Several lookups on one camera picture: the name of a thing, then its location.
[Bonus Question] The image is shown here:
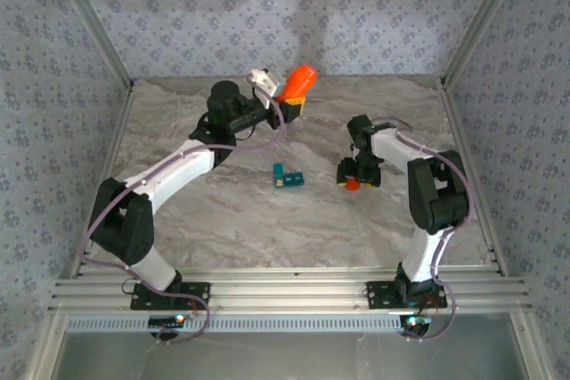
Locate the teal pill organizer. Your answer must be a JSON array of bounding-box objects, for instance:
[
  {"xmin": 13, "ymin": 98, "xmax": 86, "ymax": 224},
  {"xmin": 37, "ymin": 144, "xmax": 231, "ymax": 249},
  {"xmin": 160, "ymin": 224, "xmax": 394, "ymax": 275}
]
[{"xmin": 272, "ymin": 162, "xmax": 306, "ymax": 190}]

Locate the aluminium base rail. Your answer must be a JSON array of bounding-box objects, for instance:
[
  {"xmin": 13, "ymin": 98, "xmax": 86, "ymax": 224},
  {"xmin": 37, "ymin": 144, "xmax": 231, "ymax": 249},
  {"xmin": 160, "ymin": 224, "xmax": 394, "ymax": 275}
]
[{"xmin": 46, "ymin": 266, "xmax": 533, "ymax": 312}]

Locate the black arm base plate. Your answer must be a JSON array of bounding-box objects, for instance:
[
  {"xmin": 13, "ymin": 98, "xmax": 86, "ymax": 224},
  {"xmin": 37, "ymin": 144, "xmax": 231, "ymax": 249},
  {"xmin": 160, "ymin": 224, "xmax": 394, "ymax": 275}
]
[
  {"xmin": 365, "ymin": 280, "xmax": 448, "ymax": 310},
  {"xmin": 130, "ymin": 281, "xmax": 211, "ymax": 311}
]

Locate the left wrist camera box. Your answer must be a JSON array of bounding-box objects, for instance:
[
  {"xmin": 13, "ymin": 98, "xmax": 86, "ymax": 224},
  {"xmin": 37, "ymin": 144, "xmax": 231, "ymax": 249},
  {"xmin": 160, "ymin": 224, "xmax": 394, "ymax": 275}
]
[{"xmin": 247, "ymin": 69, "xmax": 286, "ymax": 110}]

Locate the orange pill bottle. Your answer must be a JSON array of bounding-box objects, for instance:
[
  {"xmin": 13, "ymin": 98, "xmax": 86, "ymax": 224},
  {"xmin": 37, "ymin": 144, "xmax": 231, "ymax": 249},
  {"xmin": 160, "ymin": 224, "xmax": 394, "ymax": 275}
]
[{"xmin": 275, "ymin": 62, "xmax": 320, "ymax": 103}]

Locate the aluminium corner post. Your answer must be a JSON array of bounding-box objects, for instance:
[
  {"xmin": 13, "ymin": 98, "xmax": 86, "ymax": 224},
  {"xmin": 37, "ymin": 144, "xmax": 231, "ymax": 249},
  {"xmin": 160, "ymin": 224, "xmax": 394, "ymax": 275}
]
[
  {"xmin": 438, "ymin": 0, "xmax": 531, "ymax": 87},
  {"xmin": 44, "ymin": 0, "xmax": 136, "ymax": 90}
]

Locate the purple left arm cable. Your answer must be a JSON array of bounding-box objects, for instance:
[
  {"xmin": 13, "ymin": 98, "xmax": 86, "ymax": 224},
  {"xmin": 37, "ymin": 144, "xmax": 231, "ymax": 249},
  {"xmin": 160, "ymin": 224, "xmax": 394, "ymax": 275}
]
[{"xmin": 77, "ymin": 85, "xmax": 289, "ymax": 345}]

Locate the grey slotted cable duct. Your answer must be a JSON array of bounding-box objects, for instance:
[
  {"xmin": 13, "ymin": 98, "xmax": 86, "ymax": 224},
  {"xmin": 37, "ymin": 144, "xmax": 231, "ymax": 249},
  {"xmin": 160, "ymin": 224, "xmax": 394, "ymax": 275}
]
[{"xmin": 66, "ymin": 313, "xmax": 402, "ymax": 335}]

